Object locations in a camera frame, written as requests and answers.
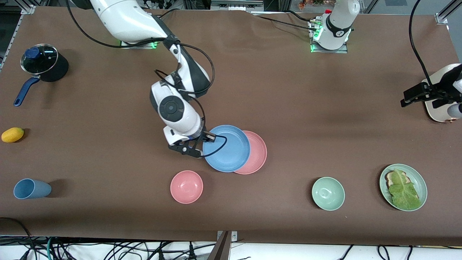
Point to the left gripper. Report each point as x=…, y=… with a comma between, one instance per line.
x=434, y=91

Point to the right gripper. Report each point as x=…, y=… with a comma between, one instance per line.
x=201, y=136

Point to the blue plate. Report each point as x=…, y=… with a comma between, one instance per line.
x=227, y=150

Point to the pink plate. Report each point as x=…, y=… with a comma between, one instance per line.
x=258, y=151

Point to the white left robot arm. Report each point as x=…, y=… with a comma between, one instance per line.
x=337, y=25

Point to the beige toaster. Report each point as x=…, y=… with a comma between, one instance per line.
x=436, y=112

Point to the pink bowl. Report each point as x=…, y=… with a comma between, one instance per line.
x=186, y=187

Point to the green plate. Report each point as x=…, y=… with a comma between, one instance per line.
x=418, y=180

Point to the toast bread slice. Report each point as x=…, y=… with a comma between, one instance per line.
x=389, y=177

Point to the green lettuce leaf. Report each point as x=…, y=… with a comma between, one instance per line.
x=404, y=195

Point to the green bowl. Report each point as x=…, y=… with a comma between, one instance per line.
x=328, y=193

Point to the orange background items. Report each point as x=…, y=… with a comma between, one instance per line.
x=306, y=4

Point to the glass lid blue knob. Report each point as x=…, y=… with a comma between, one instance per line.
x=41, y=61

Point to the blue cup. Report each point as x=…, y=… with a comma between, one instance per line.
x=32, y=189

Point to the yellow lemon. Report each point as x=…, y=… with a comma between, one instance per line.
x=12, y=135

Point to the aluminium table corner rail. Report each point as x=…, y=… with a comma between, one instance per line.
x=447, y=11
x=27, y=9

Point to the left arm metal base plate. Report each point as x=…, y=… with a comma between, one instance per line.
x=330, y=51

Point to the metal table edge bracket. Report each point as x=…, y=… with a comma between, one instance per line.
x=234, y=236

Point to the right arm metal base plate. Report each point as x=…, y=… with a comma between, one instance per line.
x=144, y=46

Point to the dark camera mount post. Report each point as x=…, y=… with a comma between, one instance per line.
x=222, y=251

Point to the aluminium frame bar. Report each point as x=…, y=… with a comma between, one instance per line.
x=236, y=5

